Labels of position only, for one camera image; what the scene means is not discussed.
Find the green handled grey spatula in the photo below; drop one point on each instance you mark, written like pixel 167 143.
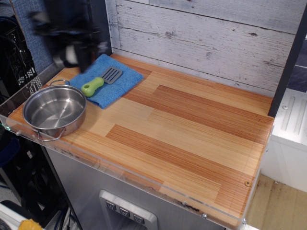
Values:
pixel 109 76

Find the blue folded cloth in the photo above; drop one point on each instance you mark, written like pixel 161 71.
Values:
pixel 108 93

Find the dark frame post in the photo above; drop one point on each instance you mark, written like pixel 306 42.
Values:
pixel 289 66
pixel 98 18

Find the dark right frame post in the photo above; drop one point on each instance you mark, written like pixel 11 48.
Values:
pixel 289 66

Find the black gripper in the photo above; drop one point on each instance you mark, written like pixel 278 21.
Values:
pixel 63 23

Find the silver dispenser panel with buttons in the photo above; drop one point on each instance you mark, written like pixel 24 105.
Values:
pixel 121 214

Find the white ribbed appliance top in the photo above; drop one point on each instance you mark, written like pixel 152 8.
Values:
pixel 291 119

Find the dark left frame post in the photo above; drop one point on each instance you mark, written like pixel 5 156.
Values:
pixel 98 18

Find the stainless steel bowl with handles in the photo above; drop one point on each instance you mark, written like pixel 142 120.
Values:
pixel 55 111

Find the plush sushi roll toy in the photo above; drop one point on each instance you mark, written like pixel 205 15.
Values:
pixel 68 57

